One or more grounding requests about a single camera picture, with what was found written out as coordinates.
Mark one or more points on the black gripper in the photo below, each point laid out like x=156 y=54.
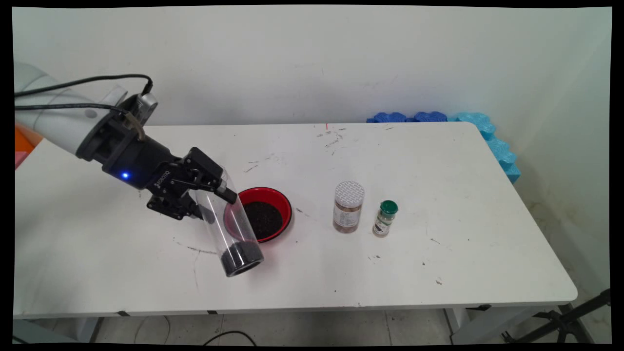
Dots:
x=136 y=161

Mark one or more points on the clear plastic jar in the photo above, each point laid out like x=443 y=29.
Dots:
x=234 y=229

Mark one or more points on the black seeds heap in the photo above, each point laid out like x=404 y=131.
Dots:
x=240 y=258
x=267 y=219

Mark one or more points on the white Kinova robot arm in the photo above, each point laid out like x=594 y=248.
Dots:
x=53 y=122

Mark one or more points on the red bowl black rim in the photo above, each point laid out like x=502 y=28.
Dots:
x=273 y=197

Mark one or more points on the spice jar white patterned lid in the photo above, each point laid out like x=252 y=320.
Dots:
x=348 y=195

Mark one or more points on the grey table leg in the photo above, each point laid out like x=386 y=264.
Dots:
x=92 y=329

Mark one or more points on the pink block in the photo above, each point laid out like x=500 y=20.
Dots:
x=19 y=158

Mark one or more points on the small spice bottle green cap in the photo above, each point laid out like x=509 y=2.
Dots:
x=388 y=208

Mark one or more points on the dark blue foam piece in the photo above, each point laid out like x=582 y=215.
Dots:
x=430 y=117
x=387 y=117

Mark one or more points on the light blue foam piece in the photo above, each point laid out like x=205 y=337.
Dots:
x=497 y=146

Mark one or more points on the black tripod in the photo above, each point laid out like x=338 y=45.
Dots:
x=565 y=321

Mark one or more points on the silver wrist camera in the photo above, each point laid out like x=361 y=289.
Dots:
x=145 y=105

